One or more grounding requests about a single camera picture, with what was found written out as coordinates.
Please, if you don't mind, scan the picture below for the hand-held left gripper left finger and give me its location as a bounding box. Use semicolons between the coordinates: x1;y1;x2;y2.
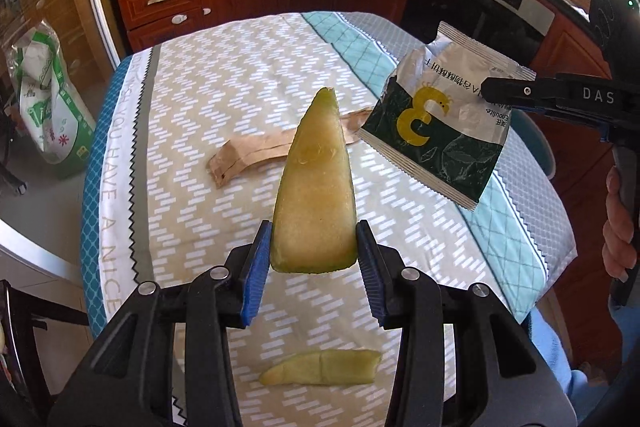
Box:
47;219;274;427

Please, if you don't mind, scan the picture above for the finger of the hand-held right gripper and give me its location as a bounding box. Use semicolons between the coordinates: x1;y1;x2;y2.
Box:
507;103;571;124
481;76;561;110

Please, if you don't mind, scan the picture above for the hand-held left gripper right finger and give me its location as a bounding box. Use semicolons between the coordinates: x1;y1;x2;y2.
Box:
356;219;576;427

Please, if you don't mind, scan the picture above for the grey teal trash bin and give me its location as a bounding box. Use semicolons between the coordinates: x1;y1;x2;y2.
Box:
510;109;557;180

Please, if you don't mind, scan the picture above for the green white snack packet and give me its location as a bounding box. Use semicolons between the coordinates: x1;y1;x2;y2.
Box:
357;21;538;211

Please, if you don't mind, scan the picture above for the large melon rind wedge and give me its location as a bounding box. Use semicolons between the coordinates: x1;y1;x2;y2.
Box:
270;87;358;275

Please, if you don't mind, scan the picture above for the person's right hand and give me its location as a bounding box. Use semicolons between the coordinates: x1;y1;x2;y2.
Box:
602;166;639;283

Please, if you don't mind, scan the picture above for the wooden cabinet door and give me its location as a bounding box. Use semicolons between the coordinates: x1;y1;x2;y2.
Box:
525;14;623;208

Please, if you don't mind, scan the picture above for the black built-in oven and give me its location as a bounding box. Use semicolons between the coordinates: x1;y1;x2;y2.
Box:
400;0;557;54

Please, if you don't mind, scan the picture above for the thin melon rind strip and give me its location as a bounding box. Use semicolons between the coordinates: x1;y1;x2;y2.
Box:
258;348;383;387

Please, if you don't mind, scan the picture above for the brown paper scrap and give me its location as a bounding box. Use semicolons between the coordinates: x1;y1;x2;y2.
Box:
206;108;373;190

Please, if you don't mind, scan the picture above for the person's blue clothing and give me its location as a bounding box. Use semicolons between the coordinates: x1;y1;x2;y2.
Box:
525;302;640;413

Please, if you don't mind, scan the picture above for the patterned tablecloth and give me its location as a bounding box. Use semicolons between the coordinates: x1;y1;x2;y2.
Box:
80;11;578;427

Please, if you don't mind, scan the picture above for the white green rice bag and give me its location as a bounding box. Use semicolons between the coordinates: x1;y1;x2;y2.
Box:
12;22;97;180

